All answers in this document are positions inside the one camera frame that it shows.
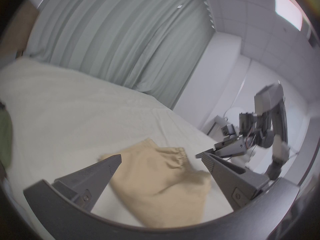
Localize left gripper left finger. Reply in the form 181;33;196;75
52;154;122;212

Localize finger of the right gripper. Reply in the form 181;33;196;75
195;148;217;159

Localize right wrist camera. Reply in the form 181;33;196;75
221;124;237;136

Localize pale green curtain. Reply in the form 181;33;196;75
130;0;216;111
25;0;200;94

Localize ceiling light panel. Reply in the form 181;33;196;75
274;0;303;31

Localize green garment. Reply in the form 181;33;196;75
0;108;13;168

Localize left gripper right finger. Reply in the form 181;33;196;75
201;152;270;212

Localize bed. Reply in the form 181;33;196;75
0;3;253;228

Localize tan shorts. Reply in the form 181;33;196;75
100;138;212;228

